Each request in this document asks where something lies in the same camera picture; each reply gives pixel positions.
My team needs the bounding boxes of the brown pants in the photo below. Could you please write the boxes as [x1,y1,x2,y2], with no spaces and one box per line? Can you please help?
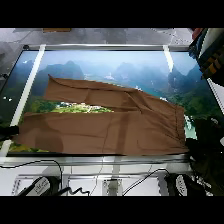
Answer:
[13,73,190,157]

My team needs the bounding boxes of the heap of clothes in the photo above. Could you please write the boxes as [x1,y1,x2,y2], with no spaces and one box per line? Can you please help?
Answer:
[187,27,224,68]

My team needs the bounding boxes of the black yellow striped garment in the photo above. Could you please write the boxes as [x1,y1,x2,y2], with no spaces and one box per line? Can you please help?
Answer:
[199,46,224,80]

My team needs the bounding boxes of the silver frame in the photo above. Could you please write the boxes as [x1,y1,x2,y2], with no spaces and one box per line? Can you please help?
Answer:
[0,43,224,197]

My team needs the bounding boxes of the black cable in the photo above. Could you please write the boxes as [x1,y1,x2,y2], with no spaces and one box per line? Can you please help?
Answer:
[121,167,169,197]
[0,159,64,183]
[59,185,92,197]

